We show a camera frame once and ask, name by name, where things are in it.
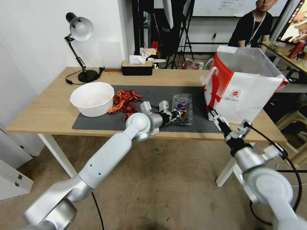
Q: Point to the white cabinet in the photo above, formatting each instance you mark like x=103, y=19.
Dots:
x=12, y=167

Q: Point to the red crayfish shell pile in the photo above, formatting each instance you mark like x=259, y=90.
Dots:
x=126, y=99

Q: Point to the dark grey table mat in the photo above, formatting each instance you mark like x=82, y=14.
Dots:
x=153, y=95

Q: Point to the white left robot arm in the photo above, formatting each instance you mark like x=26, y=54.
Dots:
x=108, y=153

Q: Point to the beige plastic stool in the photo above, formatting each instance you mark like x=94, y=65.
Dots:
x=296, y=134

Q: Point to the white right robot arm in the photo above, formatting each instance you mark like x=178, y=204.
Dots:
x=271, y=187

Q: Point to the wooden table white legs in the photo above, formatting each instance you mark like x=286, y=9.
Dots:
x=48, y=103

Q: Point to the black desk lamp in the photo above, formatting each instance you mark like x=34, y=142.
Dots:
x=80, y=27

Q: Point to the red bottle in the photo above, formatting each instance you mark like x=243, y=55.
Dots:
x=295, y=49

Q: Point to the glass top side desk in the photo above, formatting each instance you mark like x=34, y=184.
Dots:
x=283, y=57

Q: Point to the person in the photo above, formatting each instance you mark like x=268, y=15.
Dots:
x=254, y=28

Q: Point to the computer monitor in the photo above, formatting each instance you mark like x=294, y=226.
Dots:
x=295, y=21

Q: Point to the white red takeout bag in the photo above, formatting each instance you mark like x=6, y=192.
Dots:
x=247, y=88

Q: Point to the white round bowl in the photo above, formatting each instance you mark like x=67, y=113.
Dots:
x=92, y=99

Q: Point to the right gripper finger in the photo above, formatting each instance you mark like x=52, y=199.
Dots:
x=220, y=119
x=214, y=115

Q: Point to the white wall board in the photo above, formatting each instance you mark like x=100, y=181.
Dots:
x=215, y=7

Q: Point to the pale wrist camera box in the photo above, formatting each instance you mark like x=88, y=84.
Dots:
x=243, y=128
x=163, y=105

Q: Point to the clear plastic takeout container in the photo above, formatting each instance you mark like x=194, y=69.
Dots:
x=183, y=105

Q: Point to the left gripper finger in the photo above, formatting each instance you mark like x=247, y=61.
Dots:
x=177, y=112
x=178, y=119

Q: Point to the black tissue box wooden lid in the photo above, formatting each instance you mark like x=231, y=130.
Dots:
x=136, y=68

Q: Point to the white folded light reflector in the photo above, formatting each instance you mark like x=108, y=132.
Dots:
x=168, y=13

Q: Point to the black tripod stand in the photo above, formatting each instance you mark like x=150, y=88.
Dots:
x=184, y=36

